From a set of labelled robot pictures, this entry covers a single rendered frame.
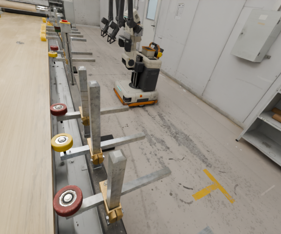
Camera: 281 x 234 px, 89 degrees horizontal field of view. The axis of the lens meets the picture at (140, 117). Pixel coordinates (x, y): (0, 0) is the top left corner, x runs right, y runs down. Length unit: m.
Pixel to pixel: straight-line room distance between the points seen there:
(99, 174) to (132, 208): 0.75
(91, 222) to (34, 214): 0.31
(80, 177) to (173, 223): 0.94
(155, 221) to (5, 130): 1.23
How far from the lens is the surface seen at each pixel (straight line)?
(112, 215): 0.58
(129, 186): 0.63
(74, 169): 0.93
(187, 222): 1.59
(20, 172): 0.64
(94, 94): 0.51
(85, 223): 0.81
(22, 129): 0.80
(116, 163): 0.35
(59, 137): 0.70
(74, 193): 0.54
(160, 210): 1.54
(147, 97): 2.51
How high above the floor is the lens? 1.39
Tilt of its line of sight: 36 degrees down
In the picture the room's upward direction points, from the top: 11 degrees clockwise
